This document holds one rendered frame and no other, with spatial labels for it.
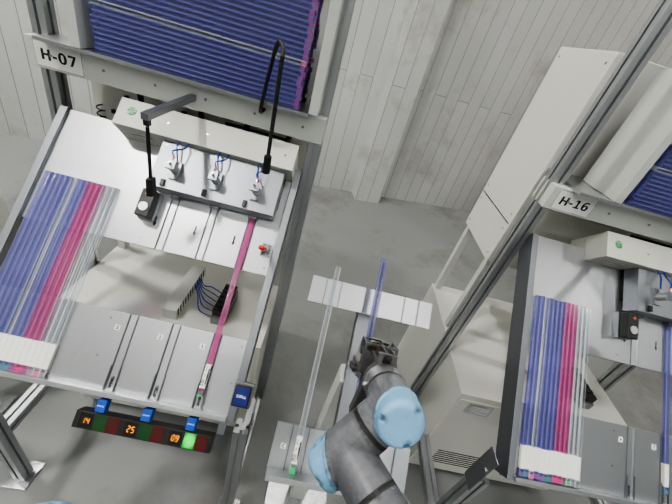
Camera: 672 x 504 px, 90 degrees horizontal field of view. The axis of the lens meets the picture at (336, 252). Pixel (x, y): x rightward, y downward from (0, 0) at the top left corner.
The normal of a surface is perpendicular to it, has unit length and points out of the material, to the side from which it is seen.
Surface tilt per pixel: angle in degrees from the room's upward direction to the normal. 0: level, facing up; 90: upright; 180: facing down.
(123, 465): 0
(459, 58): 90
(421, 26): 90
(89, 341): 44
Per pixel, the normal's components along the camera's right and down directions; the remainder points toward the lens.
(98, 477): 0.25, -0.80
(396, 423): 0.05, 0.02
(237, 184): 0.13, -0.19
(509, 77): 0.16, 0.59
